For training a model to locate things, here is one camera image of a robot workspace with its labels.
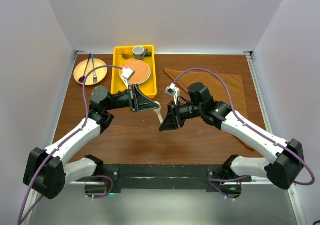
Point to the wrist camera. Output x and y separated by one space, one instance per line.
126 75
173 91

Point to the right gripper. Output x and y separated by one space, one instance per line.
173 120

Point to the aluminium frame rail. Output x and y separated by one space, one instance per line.
283 165

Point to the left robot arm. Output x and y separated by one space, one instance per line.
49 170

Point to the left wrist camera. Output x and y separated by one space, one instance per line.
126 75

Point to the orange cloth napkin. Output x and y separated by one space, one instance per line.
231 83

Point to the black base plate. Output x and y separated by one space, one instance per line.
164 177

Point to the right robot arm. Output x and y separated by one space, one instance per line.
221 116

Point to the white cup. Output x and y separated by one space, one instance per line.
139 52

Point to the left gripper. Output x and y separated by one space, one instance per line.
139 102

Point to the iridescent metal fork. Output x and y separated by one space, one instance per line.
95 78

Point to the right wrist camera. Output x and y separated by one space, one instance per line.
173 91

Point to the woven orange round plate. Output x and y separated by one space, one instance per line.
142 71

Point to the dark green utensil in tray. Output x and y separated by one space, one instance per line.
147 53

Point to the purple metal spoon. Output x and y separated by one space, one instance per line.
82 78

